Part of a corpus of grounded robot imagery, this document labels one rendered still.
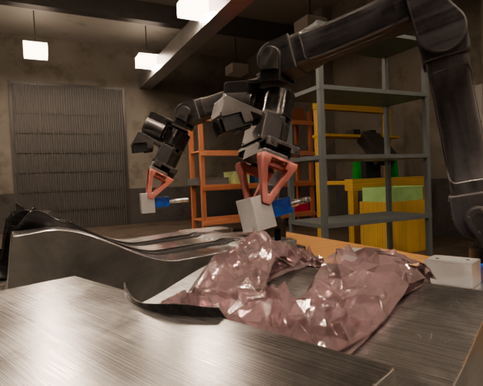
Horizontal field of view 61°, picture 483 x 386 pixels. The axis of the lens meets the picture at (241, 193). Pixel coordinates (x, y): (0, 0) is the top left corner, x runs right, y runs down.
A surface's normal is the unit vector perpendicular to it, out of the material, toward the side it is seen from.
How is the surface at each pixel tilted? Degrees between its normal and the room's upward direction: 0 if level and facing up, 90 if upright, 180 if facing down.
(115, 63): 90
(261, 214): 82
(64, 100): 90
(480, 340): 90
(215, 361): 0
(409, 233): 90
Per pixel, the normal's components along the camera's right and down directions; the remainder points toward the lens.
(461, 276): -0.68, 0.05
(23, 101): 0.45, 0.01
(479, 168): -0.42, -0.14
